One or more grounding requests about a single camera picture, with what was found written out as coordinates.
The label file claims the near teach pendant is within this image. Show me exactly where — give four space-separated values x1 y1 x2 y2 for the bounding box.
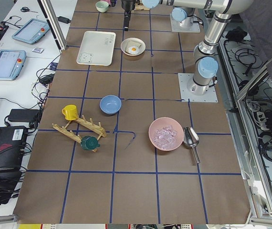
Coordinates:
0 50 26 81

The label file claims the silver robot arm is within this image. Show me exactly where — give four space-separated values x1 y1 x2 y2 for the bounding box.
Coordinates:
171 7 195 27
142 0 253 60

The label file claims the teach pendant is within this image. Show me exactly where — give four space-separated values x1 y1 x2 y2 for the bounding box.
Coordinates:
0 50 26 81
12 19 50 44

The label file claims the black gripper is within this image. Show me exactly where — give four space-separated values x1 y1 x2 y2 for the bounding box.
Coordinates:
121 0 134 31

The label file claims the fried egg toy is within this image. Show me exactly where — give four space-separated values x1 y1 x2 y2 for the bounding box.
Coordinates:
126 46 139 55

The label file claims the black computer box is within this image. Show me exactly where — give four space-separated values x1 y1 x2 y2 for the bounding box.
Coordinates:
0 125 28 172

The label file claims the blue bowl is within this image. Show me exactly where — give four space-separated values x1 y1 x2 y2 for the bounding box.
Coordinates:
100 95 122 115

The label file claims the far teach pendant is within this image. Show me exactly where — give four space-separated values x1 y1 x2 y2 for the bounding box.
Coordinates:
12 19 50 44

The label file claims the wooden peg rack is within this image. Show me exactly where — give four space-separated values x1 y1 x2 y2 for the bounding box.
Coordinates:
52 114 107 153

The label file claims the wooden cutting board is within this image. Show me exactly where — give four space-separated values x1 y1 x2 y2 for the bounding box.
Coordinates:
135 4 150 11

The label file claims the green bowl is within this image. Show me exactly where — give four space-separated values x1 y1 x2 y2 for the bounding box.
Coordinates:
95 1 109 13

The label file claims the aluminium frame post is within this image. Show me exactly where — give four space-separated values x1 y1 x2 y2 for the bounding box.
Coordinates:
37 0 67 51

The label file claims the dark green cup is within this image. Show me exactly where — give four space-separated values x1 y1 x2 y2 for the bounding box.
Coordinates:
80 135 100 151

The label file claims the metal scoop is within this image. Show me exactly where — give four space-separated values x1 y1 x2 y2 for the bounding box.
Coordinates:
183 126 200 164

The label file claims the black power adapter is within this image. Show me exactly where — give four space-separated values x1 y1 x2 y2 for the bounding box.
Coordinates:
57 16 71 24

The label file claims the pink bowl with ice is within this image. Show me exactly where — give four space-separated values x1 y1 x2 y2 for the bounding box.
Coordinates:
148 117 184 151

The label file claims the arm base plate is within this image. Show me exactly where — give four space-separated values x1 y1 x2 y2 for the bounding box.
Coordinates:
178 73 218 103
170 14 200 33

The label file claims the yellow cup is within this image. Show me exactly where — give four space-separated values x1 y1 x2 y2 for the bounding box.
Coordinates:
62 104 78 121

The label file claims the cream round plate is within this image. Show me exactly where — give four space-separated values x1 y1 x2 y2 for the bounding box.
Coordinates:
121 38 146 56

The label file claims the cream rectangular bear tray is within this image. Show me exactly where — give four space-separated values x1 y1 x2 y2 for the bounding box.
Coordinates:
76 31 116 66

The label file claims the bread slice on plate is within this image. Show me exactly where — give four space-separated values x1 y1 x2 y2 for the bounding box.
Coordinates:
126 40 142 49

